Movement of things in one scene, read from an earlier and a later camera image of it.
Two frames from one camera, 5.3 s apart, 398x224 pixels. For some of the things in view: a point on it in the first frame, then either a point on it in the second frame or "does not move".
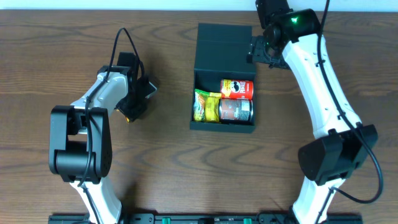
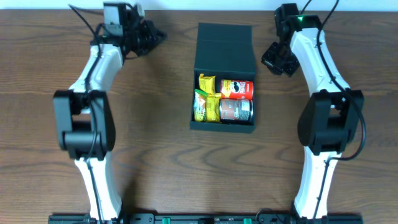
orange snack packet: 127,120 to 207,83
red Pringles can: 236,89 does not move
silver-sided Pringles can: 236,110 does not move
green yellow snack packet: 199,106 does not move
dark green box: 221,51 does not move
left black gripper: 131,109 to 144,34
